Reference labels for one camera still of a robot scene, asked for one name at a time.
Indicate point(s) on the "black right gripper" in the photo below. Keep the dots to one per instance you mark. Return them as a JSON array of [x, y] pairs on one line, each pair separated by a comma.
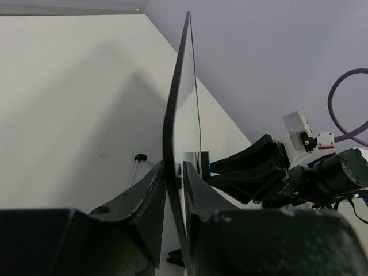
[[257, 188]]

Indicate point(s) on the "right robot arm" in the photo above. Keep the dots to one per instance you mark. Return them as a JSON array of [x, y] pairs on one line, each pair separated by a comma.
[[324, 183]]

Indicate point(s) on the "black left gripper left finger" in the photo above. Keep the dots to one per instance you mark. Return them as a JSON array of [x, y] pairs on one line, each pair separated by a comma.
[[120, 237]]

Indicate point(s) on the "blue bone-shaped eraser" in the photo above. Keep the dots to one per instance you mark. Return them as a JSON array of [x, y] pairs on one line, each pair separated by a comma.
[[201, 162]]

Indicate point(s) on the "white whiteboard black frame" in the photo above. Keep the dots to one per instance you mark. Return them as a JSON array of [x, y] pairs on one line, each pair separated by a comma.
[[181, 132]]

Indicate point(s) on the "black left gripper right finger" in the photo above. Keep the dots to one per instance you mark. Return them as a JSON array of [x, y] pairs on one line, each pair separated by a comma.
[[223, 239]]

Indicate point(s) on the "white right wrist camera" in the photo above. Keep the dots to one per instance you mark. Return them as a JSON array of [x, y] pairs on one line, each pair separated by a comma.
[[300, 142]]

